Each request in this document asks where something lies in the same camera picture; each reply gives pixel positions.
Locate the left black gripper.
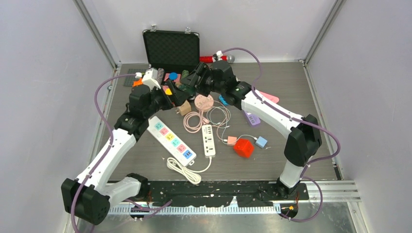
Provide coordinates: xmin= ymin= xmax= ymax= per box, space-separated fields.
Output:
xmin=144 ymin=80 xmax=189 ymax=118

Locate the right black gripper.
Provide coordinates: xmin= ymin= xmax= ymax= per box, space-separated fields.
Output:
xmin=181 ymin=62 xmax=224 ymax=98

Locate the dark green cube socket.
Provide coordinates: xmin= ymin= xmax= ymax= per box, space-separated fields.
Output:
xmin=176 ymin=70 xmax=196 ymax=98

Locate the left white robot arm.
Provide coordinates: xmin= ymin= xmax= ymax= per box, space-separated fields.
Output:
xmin=61 ymin=81 xmax=194 ymax=232

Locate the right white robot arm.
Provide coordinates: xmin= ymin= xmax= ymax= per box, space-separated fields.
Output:
xmin=179 ymin=60 xmax=322 ymax=199

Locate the blue plug adapter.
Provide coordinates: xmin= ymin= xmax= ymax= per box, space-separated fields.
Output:
xmin=218 ymin=95 xmax=229 ymax=106

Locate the tan cube socket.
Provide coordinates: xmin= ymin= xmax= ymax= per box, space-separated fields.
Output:
xmin=176 ymin=100 xmax=192 ymax=116

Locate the round pink socket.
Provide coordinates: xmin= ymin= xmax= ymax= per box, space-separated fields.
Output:
xmin=194 ymin=95 xmax=214 ymax=112

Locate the black poker chip case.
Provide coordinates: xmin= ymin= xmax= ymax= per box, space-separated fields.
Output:
xmin=142 ymin=26 xmax=200 ymax=86

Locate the orange toy block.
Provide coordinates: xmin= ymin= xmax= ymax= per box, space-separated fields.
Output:
xmin=132 ymin=79 xmax=143 ymax=87

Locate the long white colourful power strip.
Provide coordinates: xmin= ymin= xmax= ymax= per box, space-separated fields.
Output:
xmin=147 ymin=116 xmax=197 ymax=167

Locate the red glitter microphone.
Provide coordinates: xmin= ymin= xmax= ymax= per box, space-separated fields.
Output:
xmin=199 ymin=54 xmax=235 ymax=64

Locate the grey building baseplate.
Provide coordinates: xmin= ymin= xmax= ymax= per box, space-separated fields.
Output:
xmin=123 ymin=68 xmax=146 ymax=87

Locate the small white power strip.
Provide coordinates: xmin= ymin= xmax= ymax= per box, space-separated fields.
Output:
xmin=201 ymin=124 xmax=216 ymax=158

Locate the pink small charger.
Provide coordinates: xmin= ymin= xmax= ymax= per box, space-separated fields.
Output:
xmin=226 ymin=136 xmax=238 ymax=146

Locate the purple power strip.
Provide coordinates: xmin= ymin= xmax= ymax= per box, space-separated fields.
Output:
xmin=243 ymin=111 xmax=261 ymax=127

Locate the red cube socket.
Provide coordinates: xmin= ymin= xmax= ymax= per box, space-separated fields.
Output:
xmin=233 ymin=138 xmax=255 ymax=158

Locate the pink power strip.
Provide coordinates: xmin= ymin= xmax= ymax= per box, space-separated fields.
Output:
xmin=260 ymin=91 xmax=279 ymax=103

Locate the light blue charger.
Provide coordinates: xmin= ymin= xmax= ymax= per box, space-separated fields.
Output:
xmin=255 ymin=136 xmax=268 ymax=149

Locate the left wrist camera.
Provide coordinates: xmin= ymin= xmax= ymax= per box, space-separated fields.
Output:
xmin=142 ymin=68 xmax=163 ymax=90

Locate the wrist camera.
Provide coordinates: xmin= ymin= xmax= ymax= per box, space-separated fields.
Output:
xmin=212 ymin=50 xmax=227 ymax=62
xmin=142 ymin=68 xmax=163 ymax=90

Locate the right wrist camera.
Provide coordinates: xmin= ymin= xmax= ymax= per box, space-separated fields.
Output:
xmin=212 ymin=50 xmax=227 ymax=62

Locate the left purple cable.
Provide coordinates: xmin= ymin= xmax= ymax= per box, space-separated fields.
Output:
xmin=70 ymin=73 xmax=172 ymax=233

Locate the purple cable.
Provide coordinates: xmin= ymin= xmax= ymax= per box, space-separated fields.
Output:
xmin=222 ymin=47 xmax=341 ymax=224
xmin=70 ymin=73 xmax=172 ymax=233

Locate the white bundled power cord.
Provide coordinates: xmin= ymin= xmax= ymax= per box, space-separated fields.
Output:
xmin=166 ymin=156 xmax=213 ymax=185

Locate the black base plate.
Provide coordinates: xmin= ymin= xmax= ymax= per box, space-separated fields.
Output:
xmin=129 ymin=181 xmax=309 ymax=207

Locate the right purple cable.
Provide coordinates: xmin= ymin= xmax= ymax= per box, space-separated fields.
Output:
xmin=222 ymin=47 xmax=341 ymax=224

